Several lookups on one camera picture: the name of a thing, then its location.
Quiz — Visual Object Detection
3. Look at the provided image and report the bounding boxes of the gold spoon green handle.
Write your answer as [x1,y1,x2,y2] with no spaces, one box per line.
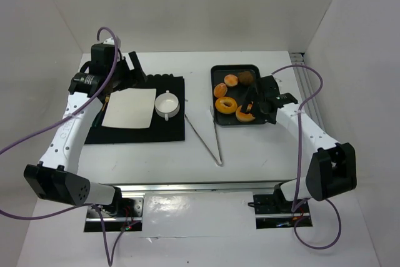
[92,110,104,128]

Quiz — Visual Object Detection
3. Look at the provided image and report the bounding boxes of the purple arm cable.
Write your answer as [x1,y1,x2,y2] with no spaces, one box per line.
[271,65,342,251]
[0,26,126,267]

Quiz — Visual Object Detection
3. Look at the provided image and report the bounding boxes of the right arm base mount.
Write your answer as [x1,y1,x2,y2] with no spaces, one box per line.
[247,188,313,229]

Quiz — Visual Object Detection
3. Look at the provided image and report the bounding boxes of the small orange bun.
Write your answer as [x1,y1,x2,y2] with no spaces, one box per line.
[213,83,228,98]

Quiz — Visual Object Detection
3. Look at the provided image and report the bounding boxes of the black baking tray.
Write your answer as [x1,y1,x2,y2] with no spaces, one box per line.
[210,64,268,128]

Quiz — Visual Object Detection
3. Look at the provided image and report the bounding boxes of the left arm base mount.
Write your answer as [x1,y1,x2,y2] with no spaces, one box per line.
[84,194,144,233]

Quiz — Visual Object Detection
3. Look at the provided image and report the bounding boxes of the white soup cup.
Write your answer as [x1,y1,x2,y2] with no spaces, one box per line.
[154,90,180,121]

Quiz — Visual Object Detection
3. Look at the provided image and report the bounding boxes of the jam filled doughnut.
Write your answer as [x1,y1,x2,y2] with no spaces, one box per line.
[235,104,256,123]

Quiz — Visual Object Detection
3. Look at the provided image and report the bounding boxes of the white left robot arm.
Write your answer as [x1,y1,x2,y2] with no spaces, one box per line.
[24,37,147,209]

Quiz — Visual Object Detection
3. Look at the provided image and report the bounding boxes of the metal serving tongs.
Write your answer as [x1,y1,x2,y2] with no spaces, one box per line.
[185,108,223,167]

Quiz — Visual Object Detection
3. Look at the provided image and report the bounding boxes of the round golden bun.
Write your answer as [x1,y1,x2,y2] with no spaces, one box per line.
[224,74,239,88]

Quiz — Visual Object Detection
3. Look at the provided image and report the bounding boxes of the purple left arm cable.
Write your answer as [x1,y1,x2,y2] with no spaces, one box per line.
[0,26,126,267]

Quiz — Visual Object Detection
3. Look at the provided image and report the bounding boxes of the glazed ring doughnut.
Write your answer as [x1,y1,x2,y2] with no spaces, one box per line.
[214,96,238,114]

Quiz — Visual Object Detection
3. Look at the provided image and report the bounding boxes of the white square plate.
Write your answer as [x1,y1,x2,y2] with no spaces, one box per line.
[101,88,156,129]

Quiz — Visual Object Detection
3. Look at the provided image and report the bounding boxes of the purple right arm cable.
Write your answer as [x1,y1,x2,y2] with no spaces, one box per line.
[271,65,342,251]

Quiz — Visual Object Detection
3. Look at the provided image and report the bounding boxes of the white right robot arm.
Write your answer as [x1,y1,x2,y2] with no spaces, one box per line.
[241,76,357,206]

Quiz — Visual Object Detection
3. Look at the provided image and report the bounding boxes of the gold fork green handle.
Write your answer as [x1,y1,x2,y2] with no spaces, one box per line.
[101,94,110,112]

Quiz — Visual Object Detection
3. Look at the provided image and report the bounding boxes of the dark brown bread roll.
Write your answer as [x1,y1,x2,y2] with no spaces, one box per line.
[237,71,254,86]

